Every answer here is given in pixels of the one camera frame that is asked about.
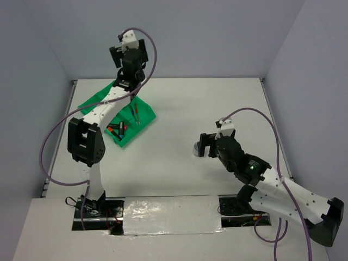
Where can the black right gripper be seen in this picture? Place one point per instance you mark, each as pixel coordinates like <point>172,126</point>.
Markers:
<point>207,140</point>

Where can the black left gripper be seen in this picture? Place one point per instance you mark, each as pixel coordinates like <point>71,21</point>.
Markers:
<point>117,55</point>

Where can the red gel pen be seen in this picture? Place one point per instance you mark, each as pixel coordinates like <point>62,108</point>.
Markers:
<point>136,113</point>

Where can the blue gel pen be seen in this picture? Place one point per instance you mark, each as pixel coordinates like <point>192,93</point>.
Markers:
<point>133,114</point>

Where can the pink highlighter marker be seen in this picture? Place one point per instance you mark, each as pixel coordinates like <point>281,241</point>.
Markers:
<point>118,126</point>

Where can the orange highlighter marker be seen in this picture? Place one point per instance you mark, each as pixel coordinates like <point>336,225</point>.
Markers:
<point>114,133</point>

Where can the blue highlighter marker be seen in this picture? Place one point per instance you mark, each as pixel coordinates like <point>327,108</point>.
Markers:
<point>121,133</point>

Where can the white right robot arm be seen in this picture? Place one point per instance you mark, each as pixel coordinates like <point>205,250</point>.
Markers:
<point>265,191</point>

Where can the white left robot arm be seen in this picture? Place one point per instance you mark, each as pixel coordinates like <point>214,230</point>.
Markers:
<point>85,139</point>

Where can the green compartment tray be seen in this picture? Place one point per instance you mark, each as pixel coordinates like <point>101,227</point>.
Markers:
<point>146,115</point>

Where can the silver tape sheet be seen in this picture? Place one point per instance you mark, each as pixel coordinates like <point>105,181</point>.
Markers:
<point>171,215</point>

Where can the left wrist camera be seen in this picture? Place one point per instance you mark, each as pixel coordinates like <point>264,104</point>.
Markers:
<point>129,39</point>

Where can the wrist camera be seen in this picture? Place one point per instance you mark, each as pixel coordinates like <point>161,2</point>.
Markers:
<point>129,39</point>
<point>225,128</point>

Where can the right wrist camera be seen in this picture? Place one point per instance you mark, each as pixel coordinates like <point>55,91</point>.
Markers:
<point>225,128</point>

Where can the black mounting rail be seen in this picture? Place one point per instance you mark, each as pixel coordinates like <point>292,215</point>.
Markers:
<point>112,216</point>

